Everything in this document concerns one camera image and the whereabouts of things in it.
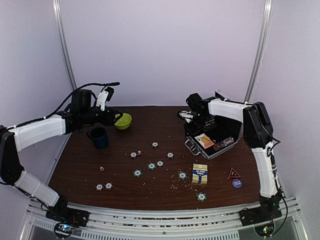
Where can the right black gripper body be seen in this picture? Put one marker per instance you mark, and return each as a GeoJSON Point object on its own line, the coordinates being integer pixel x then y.
{"type": "Point", "coordinates": [198, 124]}

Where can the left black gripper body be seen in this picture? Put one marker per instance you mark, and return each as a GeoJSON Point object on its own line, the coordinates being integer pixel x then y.
{"type": "Point", "coordinates": [88, 117]}

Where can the aluminium poker case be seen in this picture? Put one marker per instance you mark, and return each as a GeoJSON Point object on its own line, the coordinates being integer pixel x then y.
{"type": "Point", "coordinates": [228, 115]}

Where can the yellow blue card box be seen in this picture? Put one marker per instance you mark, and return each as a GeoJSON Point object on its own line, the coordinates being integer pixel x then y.
{"type": "Point", "coordinates": [199, 173]}

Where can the green poker chip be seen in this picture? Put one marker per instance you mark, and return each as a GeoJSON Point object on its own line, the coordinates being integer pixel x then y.
{"type": "Point", "coordinates": [201, 196]}
{"type": "Point", "coordinates": [182, 175]}
{"type": "Point", "coordinates": [137, 173]}
{"type": "Point", "coordinates": [151, 166]}

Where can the red triangle dealer marker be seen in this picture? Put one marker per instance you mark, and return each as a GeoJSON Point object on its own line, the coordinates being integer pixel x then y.
{"type": "Point", "coordinates": [233, 174]}

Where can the purple round button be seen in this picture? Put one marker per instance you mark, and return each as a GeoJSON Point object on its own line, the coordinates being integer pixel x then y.
{"type": "Point", "coordinates": [237, 183]}

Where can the green poker chip front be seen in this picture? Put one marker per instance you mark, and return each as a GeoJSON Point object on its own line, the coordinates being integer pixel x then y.
{"type": "Point", "coordinates": [201, 196]}

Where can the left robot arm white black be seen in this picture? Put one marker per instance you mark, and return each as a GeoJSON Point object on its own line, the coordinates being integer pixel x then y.
{"type": "Point", "coordinates": [14, 139]}

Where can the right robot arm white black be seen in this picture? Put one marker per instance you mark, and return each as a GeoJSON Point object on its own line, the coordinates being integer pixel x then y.
{"type": "Point", "coordinates": [258, 136]}

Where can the dark blue mug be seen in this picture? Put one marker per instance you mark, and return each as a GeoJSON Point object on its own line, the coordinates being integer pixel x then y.
{"type": "Point", "coordinates": [99, 137]}

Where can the card deck in case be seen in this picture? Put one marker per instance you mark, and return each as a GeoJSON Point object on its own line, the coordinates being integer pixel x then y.
{"type": "Point", "coordinates": [205, 141]}

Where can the green bowl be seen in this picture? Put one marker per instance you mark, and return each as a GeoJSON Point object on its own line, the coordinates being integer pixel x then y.
{"type": "Point", "coordinates": [124, 122]}

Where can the chip row in case right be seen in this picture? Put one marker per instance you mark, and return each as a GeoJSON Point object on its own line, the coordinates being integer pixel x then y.
{"type": "Point", "coordinates": [218, 146]}

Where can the red chip by dice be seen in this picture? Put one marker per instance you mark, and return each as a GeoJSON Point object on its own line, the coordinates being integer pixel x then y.
{"type": "Point", "coordinates": [133, 155]}

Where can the red chip next to green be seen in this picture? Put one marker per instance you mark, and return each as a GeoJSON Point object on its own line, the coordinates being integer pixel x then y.
{"type": "Point", "coordinates": [160, 163]}

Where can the red chip front left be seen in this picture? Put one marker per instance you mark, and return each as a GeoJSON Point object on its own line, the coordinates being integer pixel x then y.
{"type": "Point", "coordinates": [99, 187]}

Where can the red chip front right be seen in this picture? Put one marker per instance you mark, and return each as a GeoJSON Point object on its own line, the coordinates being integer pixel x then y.
{"type": "Point", "coordinates": [108, 186]}

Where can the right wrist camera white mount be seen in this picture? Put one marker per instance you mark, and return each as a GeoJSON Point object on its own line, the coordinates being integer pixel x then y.
{"type": "Point", "coordinates": [187, 116]}

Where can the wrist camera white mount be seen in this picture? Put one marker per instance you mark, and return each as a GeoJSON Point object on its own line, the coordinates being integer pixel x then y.
{"type": "Point", "coordinates": [104, 96]}
{"type": "Point", "coordinates": [187, 116]}

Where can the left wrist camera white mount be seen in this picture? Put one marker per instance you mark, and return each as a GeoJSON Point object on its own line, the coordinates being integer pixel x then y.
{"type": "Point", "coordinates": [104, 96]}

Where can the right aluminium frame post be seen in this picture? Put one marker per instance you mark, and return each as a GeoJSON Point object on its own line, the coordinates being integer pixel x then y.
{"type": "Point", "coordinates": [261, 48]}

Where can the aluminium frame post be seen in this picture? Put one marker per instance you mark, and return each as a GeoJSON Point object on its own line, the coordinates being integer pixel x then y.
{"type": "Point", "coordinates": [261, 48]}
{"type": "Point", "coordinates": [63, 42]}

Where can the left aluminium frame post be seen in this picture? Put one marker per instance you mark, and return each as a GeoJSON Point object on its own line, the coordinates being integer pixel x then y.
{"type": "Point", "coordinates": [63, 42]}

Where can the front aluminium rail base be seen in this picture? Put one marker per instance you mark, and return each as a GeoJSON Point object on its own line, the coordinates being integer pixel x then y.
{"type": "Point", "coordinates": [222, 223]}

